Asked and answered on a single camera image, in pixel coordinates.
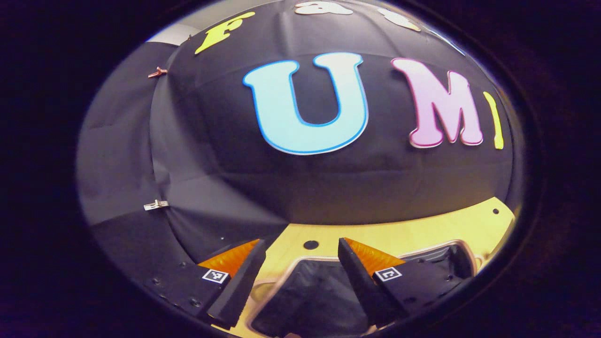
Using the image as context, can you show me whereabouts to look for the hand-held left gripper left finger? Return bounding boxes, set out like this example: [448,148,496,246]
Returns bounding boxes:
[143,238,267,330]

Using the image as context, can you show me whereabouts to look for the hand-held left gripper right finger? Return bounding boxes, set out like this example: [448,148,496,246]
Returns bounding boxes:
[337,237,465,329]

